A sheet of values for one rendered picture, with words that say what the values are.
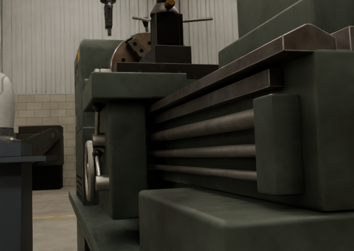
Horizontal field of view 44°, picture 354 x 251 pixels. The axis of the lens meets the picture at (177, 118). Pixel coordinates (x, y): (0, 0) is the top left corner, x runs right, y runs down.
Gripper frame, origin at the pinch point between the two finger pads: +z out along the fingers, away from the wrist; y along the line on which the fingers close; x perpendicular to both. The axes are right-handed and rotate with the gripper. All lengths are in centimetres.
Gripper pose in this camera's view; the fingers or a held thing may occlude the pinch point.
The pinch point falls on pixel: (108, 36)
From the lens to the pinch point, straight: 213.1
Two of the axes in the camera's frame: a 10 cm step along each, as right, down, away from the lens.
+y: 2.7, -0.9, -9.6
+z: 0.3, 10.0, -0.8
